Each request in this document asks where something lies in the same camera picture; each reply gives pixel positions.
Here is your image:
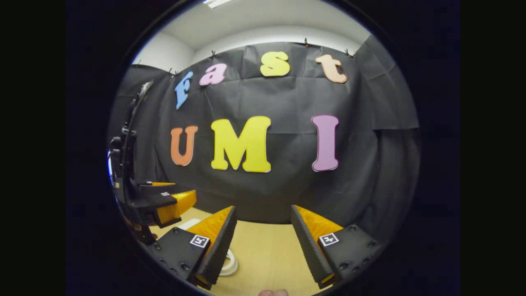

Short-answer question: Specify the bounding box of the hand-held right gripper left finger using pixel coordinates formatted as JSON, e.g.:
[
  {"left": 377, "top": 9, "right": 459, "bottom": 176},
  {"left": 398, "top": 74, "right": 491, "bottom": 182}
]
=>
[{"left": 147, "top": 206, "right": 238, "bottom": 290}]

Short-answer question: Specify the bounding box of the black backdrop cloth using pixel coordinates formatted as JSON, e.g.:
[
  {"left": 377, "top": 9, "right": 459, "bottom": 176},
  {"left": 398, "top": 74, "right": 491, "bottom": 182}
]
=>
[{"left": 108, "top": 35, "right": 420, "bottom": 247}]

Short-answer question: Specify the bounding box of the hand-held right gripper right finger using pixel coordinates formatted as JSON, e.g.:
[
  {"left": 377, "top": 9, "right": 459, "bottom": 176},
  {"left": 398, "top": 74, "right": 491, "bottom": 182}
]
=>
[{"left": 291, "top": 205, "right": 385, "bottom": 289}]

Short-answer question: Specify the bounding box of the white suitcase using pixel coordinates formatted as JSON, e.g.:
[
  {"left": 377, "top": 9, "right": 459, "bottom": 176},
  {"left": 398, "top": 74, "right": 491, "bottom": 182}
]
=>
[{"left": 177, "top": 218, "right": 239, "bottom": 277}]

